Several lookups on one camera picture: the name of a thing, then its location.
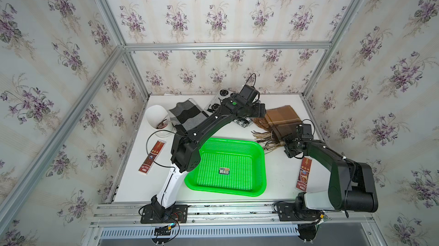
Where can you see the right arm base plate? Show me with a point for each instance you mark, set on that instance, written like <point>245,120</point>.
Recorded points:
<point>292,212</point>

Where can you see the small circuit board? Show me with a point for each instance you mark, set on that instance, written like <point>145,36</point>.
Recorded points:
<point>163,231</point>

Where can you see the left red snack packet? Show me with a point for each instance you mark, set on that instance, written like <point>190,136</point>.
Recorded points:
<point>151,157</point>

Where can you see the basket label sticker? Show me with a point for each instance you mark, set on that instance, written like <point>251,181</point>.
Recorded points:
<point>224,171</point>

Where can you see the green plastic basket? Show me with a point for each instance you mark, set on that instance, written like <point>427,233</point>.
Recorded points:
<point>246,160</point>

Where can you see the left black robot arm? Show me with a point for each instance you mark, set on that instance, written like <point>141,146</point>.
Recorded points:
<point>185,150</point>

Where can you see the brown plaid fringed scarf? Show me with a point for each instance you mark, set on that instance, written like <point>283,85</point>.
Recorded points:
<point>277,124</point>

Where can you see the white tipped cup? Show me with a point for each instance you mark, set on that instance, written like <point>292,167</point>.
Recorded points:
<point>155,114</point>

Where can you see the red snack packet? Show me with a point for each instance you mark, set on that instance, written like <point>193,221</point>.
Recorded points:
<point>303,176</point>
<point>151,157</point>

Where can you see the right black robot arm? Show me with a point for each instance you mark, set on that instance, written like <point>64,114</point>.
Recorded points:
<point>351,185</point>

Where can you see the grey black checked scarf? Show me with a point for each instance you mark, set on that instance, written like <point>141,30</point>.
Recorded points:
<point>186,116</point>

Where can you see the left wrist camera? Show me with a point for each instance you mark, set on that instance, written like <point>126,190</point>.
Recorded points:
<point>248,94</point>

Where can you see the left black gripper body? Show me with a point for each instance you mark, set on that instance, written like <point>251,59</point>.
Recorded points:
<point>253,110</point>

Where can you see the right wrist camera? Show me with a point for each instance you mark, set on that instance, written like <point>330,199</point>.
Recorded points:
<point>304,132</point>

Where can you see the white smiley houndstooth scarf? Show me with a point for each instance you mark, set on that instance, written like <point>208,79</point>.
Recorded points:
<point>216,102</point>

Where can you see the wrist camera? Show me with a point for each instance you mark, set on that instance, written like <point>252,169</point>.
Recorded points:
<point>248,94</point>
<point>304,132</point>

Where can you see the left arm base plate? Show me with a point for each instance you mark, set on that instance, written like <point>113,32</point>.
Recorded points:
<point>176,213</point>

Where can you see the aluminium frame rail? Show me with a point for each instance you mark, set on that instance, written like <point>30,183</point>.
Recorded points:
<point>198,213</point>

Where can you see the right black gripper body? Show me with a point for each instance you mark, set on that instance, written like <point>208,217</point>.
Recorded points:
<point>290,144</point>

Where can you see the right red snack packet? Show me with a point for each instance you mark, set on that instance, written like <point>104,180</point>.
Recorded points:
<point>303,176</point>

